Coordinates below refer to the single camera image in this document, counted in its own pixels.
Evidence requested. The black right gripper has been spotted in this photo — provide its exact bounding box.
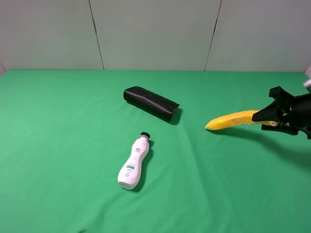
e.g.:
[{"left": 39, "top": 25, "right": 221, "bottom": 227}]
[{"left": 252, "top": 86, "right": 311, "bottom": 139}]

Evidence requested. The yellow banana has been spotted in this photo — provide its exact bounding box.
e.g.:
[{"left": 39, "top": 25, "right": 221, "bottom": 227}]
[{"left": 205, "top": 110, "right": 277, "bottom": 131}]

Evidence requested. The black rectangular case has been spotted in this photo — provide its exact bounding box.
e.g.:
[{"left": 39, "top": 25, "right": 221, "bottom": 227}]
[{"left": 123, "top": 86, "right": 180, "bottom": 122}]

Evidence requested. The white bottle black cap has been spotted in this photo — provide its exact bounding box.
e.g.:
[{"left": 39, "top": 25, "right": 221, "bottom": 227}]
[{"left": 118, "top": 132, "right": 150, "bottom": 190}]

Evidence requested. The green table cloth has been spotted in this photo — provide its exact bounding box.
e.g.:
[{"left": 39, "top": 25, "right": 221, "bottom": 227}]
[{"left": 0, "top": 70, "right": 311, "bottom": 233}]

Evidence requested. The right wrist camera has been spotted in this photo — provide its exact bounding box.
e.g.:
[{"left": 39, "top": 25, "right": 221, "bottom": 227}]
[{"left": 303, "top": 78, "right": 311, "bottom": 90}]

